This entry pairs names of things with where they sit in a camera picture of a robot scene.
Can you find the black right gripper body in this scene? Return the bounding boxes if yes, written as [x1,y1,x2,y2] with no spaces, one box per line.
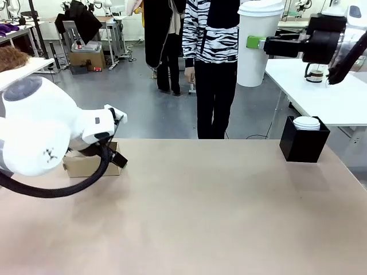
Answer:
[302,30,345,65]

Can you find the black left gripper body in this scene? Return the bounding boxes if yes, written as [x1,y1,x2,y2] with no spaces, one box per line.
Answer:
[67,142,104,158]

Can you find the white paper cup with lid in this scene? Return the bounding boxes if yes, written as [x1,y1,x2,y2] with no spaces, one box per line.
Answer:
[237,0,284,88]

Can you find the person's right forearm zebra sleeve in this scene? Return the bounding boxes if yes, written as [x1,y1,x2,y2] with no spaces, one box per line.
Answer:
[182,25,198,69]

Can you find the brown cardboard cup carrier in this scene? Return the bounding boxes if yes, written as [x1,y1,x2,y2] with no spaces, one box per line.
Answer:
[62,141,124,178]

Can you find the stack of white cup lids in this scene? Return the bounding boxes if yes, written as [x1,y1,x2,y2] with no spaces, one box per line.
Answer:
[292,116,321,132]

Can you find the person's right hand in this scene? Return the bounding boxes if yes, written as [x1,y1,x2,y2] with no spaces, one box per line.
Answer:
[184,66,197,84]

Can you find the glass french press coffee pot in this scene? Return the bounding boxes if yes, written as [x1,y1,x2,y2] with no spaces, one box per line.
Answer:
[303,62,325,84]

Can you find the large white side table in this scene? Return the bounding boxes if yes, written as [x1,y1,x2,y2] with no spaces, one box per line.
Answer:
[263,58,367,127]

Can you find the person in zebra hoodie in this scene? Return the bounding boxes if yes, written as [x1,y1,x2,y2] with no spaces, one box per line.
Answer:
[182,0,241,140]

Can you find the brown cardboard storage box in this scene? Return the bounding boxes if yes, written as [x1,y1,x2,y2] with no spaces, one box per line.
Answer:
[69,47,106,69]

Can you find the black square lid box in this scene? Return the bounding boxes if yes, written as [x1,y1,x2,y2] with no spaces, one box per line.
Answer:
[279,115,331,163]

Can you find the white table with wig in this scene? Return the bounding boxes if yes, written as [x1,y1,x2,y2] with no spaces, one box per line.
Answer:
[0,58,56,90]

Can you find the clear plastic bin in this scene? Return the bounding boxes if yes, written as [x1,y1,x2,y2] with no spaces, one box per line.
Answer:
[71,41,103,53]

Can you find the brown hair wig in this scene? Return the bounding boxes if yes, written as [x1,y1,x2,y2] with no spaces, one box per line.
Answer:
[0,45,31,72]

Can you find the person in black clothes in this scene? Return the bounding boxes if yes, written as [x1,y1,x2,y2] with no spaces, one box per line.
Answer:
[142,0,187,96]

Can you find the black jacket on chair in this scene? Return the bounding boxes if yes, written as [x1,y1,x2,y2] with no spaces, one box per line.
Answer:
[54,0,103,44]

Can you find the black tripod pole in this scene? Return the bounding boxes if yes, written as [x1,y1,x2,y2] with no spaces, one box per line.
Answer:
[28,0,50,60]

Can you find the purple cloth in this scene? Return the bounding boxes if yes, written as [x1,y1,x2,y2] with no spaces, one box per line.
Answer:
[0,23,20,37]

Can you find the black sleeved right arm cable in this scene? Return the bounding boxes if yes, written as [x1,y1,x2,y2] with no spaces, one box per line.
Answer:
[328,31,367,85]

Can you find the black sleeved arm cable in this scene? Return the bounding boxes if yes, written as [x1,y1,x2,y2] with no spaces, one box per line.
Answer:
[328,31,367,85]
[0,137,118,199]

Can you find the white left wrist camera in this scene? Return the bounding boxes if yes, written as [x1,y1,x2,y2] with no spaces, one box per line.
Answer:
[104,104,128,124]

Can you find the black sleeved left arm cable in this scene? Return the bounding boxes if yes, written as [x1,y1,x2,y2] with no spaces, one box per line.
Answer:
[0,137,118,199]

